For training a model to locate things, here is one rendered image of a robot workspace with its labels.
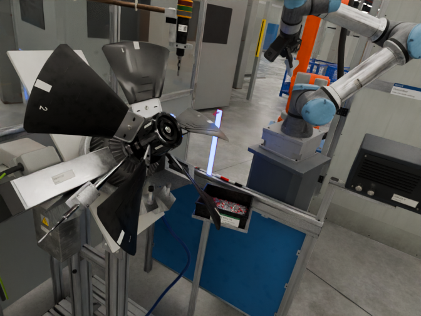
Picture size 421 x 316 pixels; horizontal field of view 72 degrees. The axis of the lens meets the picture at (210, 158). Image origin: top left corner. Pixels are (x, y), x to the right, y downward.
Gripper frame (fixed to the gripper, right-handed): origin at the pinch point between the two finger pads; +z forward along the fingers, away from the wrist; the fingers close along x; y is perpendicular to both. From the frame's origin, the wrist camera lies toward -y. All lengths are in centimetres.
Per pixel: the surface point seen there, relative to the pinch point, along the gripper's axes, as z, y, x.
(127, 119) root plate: -32, -69, -6
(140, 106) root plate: -26, -63, 0
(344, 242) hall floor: 162, 31, -84
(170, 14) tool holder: -45, -43, 7
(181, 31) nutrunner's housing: -42, -42, 3
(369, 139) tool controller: -8, -4, -49
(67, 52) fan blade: -52, -72, 5
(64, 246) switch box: 8, -113, -9
